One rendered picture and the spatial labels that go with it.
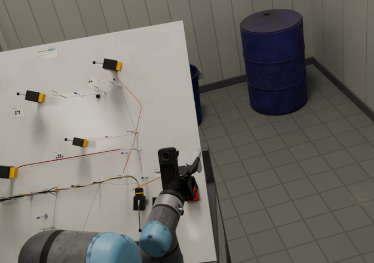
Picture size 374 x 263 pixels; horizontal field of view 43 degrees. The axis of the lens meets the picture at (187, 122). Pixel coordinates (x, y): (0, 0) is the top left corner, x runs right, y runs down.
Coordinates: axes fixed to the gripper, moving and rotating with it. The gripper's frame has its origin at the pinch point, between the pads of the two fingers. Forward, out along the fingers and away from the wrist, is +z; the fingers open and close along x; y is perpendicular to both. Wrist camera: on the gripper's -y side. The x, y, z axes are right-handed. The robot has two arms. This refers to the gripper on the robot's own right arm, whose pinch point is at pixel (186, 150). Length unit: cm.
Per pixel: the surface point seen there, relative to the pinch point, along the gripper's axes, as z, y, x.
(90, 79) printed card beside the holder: 58, -2, -61
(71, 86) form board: 55, -2, -69
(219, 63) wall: 317, 119, -91
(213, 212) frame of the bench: 53, 75, -26
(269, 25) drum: 274, 74, -23
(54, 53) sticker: 63, -16, -75
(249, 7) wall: 334, 75, -50
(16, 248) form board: 7, 47, -98
